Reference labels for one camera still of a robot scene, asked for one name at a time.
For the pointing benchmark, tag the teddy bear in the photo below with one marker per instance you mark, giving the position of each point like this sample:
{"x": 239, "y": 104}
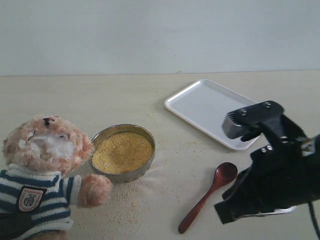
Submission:
{"x": 36, "y": 193}

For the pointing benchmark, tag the dark red wooden spoon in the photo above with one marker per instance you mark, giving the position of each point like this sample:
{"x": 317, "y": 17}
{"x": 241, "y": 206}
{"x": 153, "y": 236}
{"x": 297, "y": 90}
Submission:
{"x": 224, "y": 174}

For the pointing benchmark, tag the steel bowl of millet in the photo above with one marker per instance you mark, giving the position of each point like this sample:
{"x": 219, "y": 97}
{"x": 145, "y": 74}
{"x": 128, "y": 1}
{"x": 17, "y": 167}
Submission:
{"x": 123, "y": 152}

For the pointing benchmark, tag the white plastic tray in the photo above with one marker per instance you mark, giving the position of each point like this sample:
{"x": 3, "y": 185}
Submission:
{"x": 204, "y": 105}

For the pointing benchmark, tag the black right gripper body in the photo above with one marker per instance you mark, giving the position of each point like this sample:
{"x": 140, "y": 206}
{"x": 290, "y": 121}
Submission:
{"x": 286, "y": 176}

